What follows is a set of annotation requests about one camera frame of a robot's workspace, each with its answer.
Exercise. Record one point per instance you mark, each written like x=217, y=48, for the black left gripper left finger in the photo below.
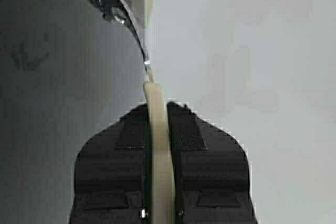
x=109, y=172

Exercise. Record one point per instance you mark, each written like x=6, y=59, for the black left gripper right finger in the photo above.
x=212, y=178

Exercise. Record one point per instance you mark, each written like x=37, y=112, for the white frying pan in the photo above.
x=135, y=15

